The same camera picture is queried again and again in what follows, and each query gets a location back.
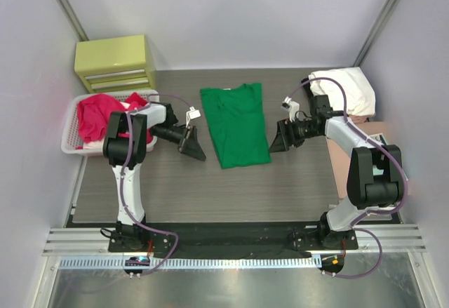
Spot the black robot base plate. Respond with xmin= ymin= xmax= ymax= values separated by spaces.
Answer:
xmin=100 ymin=221 xmax=358 ymax=259

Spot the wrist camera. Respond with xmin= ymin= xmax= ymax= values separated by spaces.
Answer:
xmin=185 ymin=106 xmax=201 ymax=127
xmin=281 ymin=96 xmax=300 ymax=121

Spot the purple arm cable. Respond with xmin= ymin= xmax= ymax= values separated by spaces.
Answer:
xmin=118 ymin=93 xmax=197 ymax=276
xmin=286 ymin=78 xmax=410 ymax=279

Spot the teal paperback book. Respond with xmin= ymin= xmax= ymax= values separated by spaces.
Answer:
xmin=370 ymin=133 xmax=387 ymax=176

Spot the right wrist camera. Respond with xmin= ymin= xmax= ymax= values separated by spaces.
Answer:
xmin=281 ymin=96 xmax=300 ymax=121

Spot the pink folded t shirt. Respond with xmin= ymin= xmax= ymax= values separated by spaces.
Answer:
xmin=349 ymin=114 xmax=375 ymax=124

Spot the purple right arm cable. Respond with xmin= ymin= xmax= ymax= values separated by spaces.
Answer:
xmin=286 ymin=78 xmax=410 ymax=279

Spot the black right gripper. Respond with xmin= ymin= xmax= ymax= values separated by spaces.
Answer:
xmin=269 ymin=116 xmax=321 ymax=153

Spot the yellow green drawer cabinet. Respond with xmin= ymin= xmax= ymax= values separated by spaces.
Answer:
xmin=74 ymin=34 xmax=156 ymax=93

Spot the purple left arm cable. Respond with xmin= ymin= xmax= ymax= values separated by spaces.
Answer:
xmin=118 ymin=93 xmax=197 ymax=276

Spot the white folded t shirt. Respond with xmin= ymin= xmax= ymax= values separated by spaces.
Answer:
xmin=308 ymin=67 xmax=376 ymax=117

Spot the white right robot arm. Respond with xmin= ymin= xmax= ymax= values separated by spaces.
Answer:
xmin=269 ymin=95 xmax=408 ymax=249

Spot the pink desk mat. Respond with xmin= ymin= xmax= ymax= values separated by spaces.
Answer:
xmin=326 ymin=121 xmax=389 ymax=201

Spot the white plastic laundry basket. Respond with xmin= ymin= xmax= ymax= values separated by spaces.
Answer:
xmin=61 ymin=89 xmax=159 ymax=156

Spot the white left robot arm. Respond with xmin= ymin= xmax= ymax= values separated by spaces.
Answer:
xmin=101 ymin=102 xmax=206 ymax=252

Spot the green t shirt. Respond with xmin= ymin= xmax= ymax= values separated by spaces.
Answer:
xmin=200 ymin=83 xmax=272 ymax=169

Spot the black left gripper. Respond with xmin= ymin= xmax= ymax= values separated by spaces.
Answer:
xmin=151 ymin=124 xmax=206 ymax=161

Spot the red t shirt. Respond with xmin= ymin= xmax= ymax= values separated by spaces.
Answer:
xmin=76 ymin=93 xmax=147 ymax=144

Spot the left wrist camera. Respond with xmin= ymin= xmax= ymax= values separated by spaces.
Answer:
xmin=185 ymin=106 xmax=201 ymax=127

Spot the aluminium slotted rail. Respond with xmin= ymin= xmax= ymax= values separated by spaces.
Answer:
xmin=59 ymin=255 xmax=322 ymax=271

